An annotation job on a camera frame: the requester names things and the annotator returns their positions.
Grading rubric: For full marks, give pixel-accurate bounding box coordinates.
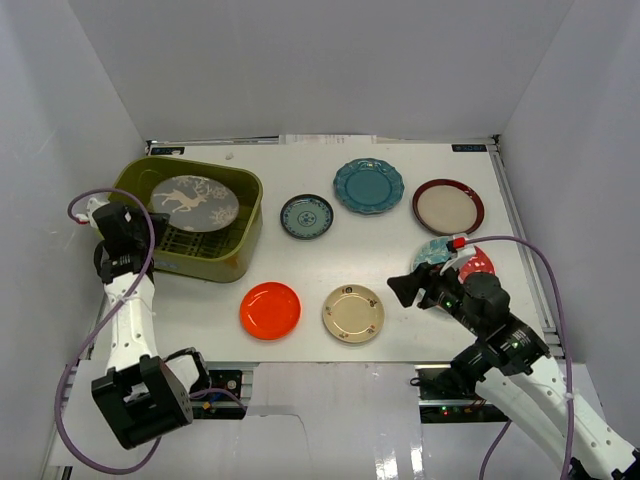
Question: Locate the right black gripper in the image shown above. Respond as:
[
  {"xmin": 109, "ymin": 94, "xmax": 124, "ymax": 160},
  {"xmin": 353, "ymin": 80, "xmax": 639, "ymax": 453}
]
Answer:
[{"xmin": 386, "ymin": 257, "xmax": 483, "ymax": 336}]

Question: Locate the grey reindeer plate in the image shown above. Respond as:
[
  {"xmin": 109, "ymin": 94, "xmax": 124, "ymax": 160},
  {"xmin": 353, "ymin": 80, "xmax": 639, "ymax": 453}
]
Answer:
[{"xmin": 150, "ymin": 175, "xmax": 240, "ymax": 233}]

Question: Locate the teal scalloped plate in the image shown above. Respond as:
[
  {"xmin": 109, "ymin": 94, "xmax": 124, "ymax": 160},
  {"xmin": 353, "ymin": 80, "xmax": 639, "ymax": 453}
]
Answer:
[{"xmin": 333, "ymin": 158, "xmax": 405, "ymax": 215}]

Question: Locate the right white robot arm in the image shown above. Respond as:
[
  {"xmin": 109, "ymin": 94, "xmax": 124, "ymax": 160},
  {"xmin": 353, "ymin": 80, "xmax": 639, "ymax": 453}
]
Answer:
[{"xmin": 387, "ymin": 263, "xmax": 639, "ymax": 479}]

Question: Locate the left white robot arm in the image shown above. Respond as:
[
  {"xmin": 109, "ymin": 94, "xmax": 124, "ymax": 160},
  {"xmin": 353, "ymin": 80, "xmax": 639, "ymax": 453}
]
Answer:
[{"xmin": 87, "ymin": 198, "xmax": 212, "ymax": 449}]

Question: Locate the olive green plastic bin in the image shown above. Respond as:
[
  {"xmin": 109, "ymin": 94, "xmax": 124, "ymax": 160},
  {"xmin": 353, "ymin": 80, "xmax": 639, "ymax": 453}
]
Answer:
[{"xmin": 114, "ymin": 156, "xmax": 263, "ymax": 283}]

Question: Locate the teal and red floral plate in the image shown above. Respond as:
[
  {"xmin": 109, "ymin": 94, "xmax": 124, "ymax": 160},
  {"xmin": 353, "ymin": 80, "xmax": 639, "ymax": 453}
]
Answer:
[{"xmin": 410, "ymin": 236, "xmax": 497, "ymax": 321}]

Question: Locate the left blue table label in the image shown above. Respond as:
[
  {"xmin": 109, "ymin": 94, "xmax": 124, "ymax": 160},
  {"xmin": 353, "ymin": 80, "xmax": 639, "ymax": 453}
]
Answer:
[{"xmin": 150, "ymin": 146, "xmax": 185, "ymax": 156}]

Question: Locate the blue table label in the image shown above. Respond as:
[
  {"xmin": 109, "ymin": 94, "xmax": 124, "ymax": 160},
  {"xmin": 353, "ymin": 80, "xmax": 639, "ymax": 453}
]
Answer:
[
  {"xmin": 451, "ymin": 144, "xmax": 487, "ymax": 153},
  {"xmin": 150, "ymin": 146, "xmax": 185, "ymax": 156}
]

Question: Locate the cream floral plate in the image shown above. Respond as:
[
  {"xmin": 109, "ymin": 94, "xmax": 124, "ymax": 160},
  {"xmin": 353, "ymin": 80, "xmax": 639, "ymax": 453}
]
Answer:
[{"xmin": 322, "ymin": 284, "xmax": 386, "ymax": 345}]

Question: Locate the red rimmed cream plate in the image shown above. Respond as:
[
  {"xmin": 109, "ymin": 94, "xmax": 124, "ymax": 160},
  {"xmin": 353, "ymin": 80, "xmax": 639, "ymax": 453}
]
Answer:
[{"xmin": 412, "ymin": 179, "xmax": 485, "ymax": 236}]

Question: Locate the small blue patterned dish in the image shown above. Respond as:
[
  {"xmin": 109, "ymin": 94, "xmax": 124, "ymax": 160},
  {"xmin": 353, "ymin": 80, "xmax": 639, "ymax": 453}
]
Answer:
[{"xmin": 279, "ymin": 194, "xmax": 334, "ymax": 240}]

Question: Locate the right blue table label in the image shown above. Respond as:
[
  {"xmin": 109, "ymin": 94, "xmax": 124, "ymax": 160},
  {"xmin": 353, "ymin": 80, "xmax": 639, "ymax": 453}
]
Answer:
[{"xmin": 451, "ymin": 144, "xmax": 487, "ymax": 153}]

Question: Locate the orange plate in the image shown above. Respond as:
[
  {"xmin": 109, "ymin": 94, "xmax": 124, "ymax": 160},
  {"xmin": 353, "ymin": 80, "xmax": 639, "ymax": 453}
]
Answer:
[{"xmin": 239, "ymin": 282, "xmax": 301, "ymax": 341}]

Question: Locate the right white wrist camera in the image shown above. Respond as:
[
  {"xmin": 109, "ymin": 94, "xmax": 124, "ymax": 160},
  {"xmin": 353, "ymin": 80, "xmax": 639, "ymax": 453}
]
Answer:
[{"xmin": 439, "ymin": 236, "xmax": 477, "ymax": 276}]

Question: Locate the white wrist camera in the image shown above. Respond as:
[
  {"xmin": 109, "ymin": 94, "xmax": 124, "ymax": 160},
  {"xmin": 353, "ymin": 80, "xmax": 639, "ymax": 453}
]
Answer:
[
  {"xmin": 439, "ymin": 236, "xmax": 477, "ymax": 276},
  {"xmin": 72, "ymin": 196, "xmax": 109, "ymax": 229}
]

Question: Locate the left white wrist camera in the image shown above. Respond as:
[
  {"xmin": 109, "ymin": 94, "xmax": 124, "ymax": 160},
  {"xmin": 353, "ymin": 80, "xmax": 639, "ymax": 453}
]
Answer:
[{"xmin": 72, "ymin": 196, "xmax": 109, "ymax": 229}]

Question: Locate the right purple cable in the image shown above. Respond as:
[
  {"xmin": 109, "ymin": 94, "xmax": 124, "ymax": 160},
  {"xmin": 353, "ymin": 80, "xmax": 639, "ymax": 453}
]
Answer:
[{"xmin": 463, "ymin": 234, "xmax": 574, "ymax": 480}]

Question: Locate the purple cable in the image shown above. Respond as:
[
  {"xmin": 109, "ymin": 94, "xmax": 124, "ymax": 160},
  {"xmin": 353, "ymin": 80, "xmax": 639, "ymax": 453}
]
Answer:
[
  {"xmin": 53, "ymin": 187, "xmax": 247, "ymax": 475},
  {"xmin": 463, "ymin": 234, "xmax": 574, "ymax": 480}
]

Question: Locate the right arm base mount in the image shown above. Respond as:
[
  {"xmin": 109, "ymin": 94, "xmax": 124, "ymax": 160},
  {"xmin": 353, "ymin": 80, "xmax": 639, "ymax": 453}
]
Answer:
[{"xmin": 409, "ymin": 364, "xmax": 507, "ymax": 425}]

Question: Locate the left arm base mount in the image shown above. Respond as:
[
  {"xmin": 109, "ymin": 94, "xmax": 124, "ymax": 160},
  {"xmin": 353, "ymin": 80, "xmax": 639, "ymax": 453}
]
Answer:
[{"xmin": 190, "ymin": 369, "xmax": 246, "ymax": 420}]

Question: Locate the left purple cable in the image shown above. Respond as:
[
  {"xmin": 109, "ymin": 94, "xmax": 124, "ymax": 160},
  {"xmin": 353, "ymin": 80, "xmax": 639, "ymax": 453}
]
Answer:
[{"xmin": 53, "ymin": 187, "xmax": 247, "ymax": 475}]

